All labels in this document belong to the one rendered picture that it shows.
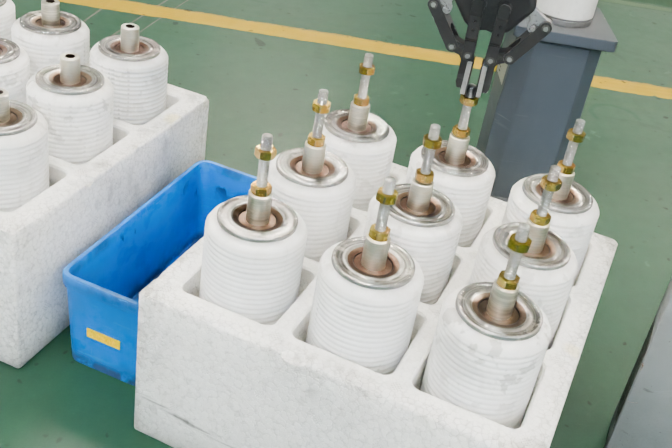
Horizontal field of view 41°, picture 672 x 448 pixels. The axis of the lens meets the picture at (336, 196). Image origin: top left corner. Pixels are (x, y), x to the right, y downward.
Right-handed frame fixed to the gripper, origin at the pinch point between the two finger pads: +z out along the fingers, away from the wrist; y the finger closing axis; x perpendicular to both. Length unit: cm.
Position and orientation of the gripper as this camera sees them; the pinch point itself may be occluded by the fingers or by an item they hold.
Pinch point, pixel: (474, 76)
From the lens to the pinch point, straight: 96.9
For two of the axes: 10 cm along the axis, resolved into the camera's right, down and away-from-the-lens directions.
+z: -1.4, 8.4, 5.2
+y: 9.6, 2.4, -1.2
